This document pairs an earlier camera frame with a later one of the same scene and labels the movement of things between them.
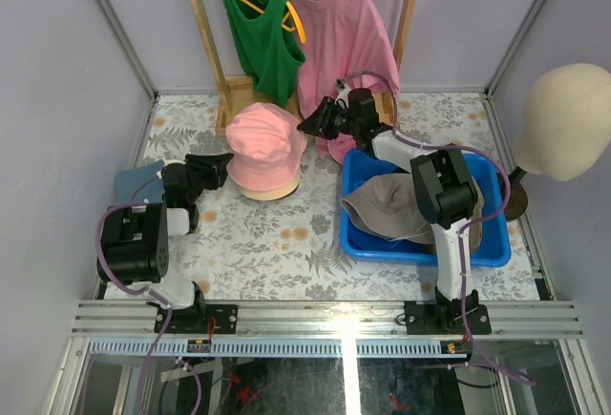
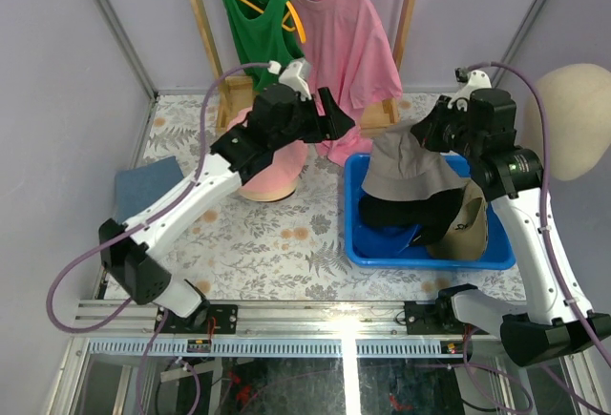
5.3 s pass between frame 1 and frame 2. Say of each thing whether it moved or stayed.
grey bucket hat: moved
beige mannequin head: stayed
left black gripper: moved
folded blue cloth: stayed
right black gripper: moved
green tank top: stayed
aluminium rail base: stayed
